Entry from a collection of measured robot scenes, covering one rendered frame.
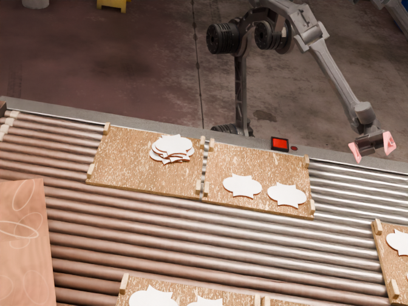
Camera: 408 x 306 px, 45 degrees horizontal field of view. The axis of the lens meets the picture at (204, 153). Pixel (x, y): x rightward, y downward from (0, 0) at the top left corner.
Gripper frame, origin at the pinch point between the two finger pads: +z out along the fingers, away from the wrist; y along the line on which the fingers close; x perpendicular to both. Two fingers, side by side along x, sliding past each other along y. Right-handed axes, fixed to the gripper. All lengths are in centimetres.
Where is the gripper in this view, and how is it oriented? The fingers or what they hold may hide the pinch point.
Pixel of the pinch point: (371, 156)
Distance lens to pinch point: 173.3
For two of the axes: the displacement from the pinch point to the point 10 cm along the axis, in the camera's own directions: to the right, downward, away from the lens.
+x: 5.1, 7.6, 3.9
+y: 8.1, -2.9, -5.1
